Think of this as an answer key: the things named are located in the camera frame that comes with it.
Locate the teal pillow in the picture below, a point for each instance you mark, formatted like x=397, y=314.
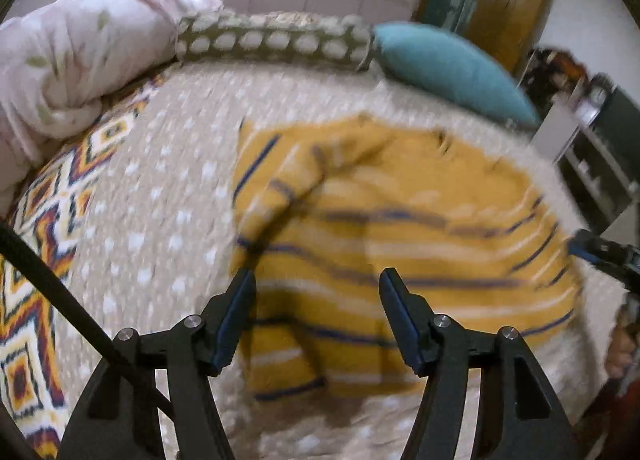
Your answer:
x=450, y=68

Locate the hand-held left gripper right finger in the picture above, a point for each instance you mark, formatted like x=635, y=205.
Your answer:
x=403, y=320

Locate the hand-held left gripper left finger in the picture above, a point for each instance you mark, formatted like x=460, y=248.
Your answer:
x=232, y=320

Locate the green dotted pillow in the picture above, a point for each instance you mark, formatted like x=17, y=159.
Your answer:
x=280, y=40

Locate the yellow striped small shirt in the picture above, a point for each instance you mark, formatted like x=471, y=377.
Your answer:
x=400, y=240

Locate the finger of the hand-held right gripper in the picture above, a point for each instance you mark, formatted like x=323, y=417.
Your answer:
x=600, y=252

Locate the beige dotted blanket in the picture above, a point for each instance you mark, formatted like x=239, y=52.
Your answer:
x=165, y=200

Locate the pink floral quilt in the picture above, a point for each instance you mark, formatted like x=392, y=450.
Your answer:
x=70, y=60

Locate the geometric patterned blanket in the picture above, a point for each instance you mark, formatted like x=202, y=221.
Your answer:
x=37, y=250

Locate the cluttered shelf unit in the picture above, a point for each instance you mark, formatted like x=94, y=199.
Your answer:
x=585, y=125

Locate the person's right hand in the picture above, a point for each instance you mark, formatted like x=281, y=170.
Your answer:
x=620, y=345

